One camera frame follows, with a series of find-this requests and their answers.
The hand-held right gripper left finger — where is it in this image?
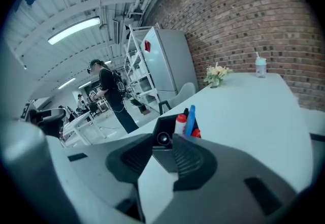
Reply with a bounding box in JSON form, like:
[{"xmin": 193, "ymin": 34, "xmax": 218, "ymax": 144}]
[{"xmin": 47, "ymin": 133, "xmax": 154, "ymax": 222}]

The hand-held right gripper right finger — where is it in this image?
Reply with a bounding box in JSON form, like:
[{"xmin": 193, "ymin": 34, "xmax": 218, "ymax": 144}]
[{"xmin": 151, "ymin": 134, "xmax": 299, "ymax": 224}]

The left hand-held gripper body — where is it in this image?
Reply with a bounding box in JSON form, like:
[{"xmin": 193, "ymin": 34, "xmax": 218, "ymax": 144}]
[{"xmin": 20, "ymin": 101, "xmax": 66, "ymax": 140}]

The black square pen holder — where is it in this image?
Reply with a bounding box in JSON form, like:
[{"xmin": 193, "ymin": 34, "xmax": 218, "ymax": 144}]
[{"xmin": 152, "ymin": 107, "xmax": 202, "ymax": 148}]

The blue pen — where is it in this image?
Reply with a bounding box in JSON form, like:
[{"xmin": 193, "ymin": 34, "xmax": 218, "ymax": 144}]
[{"xmin": 183, "ymin": 105, "xmax": 196, "ymax": 138}]

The white metal table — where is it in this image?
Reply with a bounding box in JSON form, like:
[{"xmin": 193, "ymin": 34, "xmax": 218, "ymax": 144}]
[{"xmin": 61, "ymin": 110, "xmax": 108, "ymax": 147}]

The white bottle red cap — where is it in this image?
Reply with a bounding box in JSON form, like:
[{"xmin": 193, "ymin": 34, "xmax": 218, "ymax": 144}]
[{"xmin": 174, "ymin": 113, "xmax": 188, "ymax": 137}]

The grey chair with black legs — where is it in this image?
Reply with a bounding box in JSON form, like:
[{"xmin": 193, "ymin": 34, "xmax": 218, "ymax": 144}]
[{"xmin": 158, "ymin": 82, "xmax": 198, "ymax": 115}]

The white shelf rack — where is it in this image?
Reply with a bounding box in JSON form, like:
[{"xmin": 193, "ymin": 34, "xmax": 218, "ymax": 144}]
[{"xmin": 123, "ymin": 23, "xmax": 163, "ymax": 107}]

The vase of yellow flowers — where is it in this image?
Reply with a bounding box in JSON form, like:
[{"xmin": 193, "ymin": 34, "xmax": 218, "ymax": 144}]
[{"xmin": 203, "ymin": 61, "xmax": 234, "ymax": 89}]

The clear bottle with straw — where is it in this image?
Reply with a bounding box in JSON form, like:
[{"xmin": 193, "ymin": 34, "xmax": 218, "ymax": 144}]
[{"xmin": 254, "ymin": 51, "xmax": 267, "ymax": 79}]

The grey refrigerator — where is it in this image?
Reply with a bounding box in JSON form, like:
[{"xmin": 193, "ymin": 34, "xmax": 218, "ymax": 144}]
[{"xmin": 140, "ymin": 26, "xmax": 200, "ymax": 94}]

